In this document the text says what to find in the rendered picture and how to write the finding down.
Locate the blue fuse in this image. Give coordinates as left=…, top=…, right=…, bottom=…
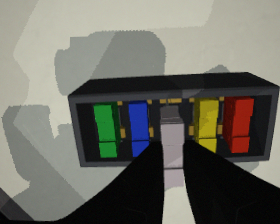
left=128, top=100, right=149, bottom=157

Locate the yellow fuse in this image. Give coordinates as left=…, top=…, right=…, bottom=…
left=193, top=96, right=218, bottom=152

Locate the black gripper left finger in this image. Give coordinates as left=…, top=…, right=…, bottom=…
left=0, top=141, right=165, bottom=224

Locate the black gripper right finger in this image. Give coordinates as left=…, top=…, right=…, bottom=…
left=183, top=140, right=280, bottom=224

